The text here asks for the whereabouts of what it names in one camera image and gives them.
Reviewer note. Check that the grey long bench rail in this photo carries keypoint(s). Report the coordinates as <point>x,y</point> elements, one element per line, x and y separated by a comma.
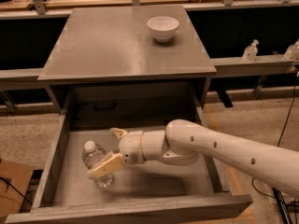
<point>27,79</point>

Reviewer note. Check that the brown cardboard box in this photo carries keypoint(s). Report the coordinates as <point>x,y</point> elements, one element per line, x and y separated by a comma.
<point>14,182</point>

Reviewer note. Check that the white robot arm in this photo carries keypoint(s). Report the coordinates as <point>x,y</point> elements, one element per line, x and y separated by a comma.
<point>181,141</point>

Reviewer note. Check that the white ceramic bowl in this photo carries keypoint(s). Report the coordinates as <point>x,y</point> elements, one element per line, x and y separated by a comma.
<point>162,28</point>

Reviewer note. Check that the grey wooden cabinet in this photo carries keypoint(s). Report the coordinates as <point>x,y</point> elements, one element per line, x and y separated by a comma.
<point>116,40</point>

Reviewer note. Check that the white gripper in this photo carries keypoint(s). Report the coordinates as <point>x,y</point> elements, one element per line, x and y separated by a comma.
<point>130,146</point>

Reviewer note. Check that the clear plastic water bottle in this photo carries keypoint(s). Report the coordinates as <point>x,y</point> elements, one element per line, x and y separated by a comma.
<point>92,154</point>

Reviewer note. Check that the grey open top drawer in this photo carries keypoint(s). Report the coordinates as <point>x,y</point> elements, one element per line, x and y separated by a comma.
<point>152,193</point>

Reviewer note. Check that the small clear sanitizer bottle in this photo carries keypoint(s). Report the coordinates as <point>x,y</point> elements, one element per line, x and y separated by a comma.
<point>251,51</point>

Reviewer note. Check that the black floor stand bar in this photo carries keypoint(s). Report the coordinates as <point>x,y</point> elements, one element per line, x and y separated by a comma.
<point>283,209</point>

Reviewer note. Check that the clear bottle at right edge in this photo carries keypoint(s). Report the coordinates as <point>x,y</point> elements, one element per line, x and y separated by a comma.
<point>292,52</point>

